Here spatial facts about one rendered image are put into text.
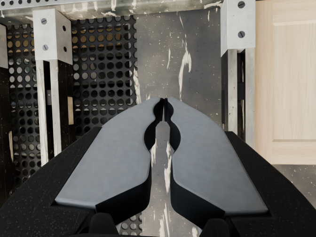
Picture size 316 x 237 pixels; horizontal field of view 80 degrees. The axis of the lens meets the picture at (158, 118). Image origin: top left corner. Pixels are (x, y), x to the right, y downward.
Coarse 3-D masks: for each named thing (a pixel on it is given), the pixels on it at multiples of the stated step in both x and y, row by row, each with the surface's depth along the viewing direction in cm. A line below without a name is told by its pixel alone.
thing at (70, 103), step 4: (68, 96) 53; (68, 100) 53; (68, 104) 53; (72, 104) 55; (68, 108) 53; (72, 108) 55; (68, 112) 53; (72, 112) 55; (72, 116) 55; (72, 120) 55; (72, 124) 55
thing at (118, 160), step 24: (120, 120) 9; (144, 120) 9; (96, 144) 8; (120, 144) 8; (144, 144) 8; (96, 168) 7; (120, 168) 7; (144, 168) 7; (72, 192) 6; (96, 192) 6; (120, 192) 6; (144, 192) 6; (120, 216) 6
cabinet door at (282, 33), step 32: (288, 0) 46; (256, 32) 47; (288, 32) 47; (256, 64) 48; (288, 64) 47; (256, 96) 48; (288, 96) 47; (256, 128) 48; (288, 128) 48; (288, 160) 48
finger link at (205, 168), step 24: (168, 120) 12; (192, 120) 9; (192, 144) 8; (216, 144) 8; (192, 168) 7; (216, 168) 7; (240, 168) 7; (192, 192) 6; (216, 192) 6; (240, 192) 6; (192, 216) 6; (216, 216) 6
